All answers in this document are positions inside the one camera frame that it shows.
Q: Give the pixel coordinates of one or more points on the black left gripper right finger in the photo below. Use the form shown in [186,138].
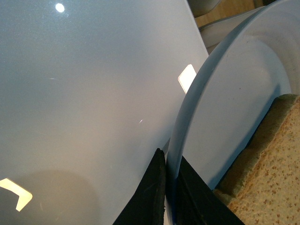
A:
[195,202]

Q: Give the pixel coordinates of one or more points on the light blue round plate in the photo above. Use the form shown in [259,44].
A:
[255,63]

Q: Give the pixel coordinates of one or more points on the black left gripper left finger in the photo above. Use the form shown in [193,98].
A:
[147,205]

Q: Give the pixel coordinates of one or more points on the slice of toast bread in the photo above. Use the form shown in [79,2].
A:
[262,186]

